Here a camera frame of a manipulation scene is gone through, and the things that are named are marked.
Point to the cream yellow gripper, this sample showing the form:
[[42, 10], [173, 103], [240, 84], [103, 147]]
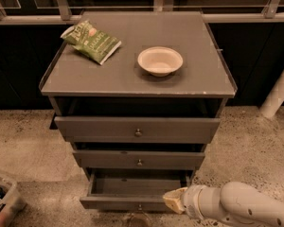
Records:
[[192, 200]]

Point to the grey bottom drawer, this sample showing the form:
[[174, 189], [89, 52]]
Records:
[[132, 189]]

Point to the grey drawer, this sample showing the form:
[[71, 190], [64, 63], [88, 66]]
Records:
[[138, 120], [132, 189], [138, 156]]

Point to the grey middle drawer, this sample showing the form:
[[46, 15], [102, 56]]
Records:
[[138, 156]]

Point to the grey drawer cabinet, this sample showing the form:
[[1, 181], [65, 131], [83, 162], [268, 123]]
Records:
[[203, 77]]

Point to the grey top drawer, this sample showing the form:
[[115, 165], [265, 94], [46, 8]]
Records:
[[138, 120]]

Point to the round floor drain cover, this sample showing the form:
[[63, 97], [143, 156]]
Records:
[[138, 220]]

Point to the white paper bowl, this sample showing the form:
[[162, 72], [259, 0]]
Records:
[[160, 61]]

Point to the white slanted pole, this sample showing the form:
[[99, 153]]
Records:
[[274, 99]]

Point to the clear plastic storage bin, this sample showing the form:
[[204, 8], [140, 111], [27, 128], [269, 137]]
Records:
[[11, 201]]

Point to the green chip bag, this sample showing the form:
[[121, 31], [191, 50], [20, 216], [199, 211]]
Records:
[[91, 42]]

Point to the metal window railing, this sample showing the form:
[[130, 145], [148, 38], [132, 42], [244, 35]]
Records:
[[38, 12]]

